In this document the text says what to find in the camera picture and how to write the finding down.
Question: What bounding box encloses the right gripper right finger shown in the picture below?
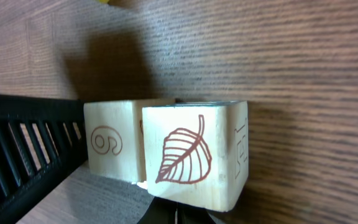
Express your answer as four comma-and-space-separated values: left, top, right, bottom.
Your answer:
177, 203, 216, 224

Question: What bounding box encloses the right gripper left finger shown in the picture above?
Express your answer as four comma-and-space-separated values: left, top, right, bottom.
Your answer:
137, 197, 177, 224

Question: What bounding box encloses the wooden block red pattern top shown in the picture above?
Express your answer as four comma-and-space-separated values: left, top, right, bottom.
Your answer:
142, 101, 249, 212

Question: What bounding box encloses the wooden block red U side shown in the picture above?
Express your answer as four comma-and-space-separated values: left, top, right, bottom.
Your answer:
83, 98, 175, 182

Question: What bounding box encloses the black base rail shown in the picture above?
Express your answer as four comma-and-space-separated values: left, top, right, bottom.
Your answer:
0, 95, 88, 223

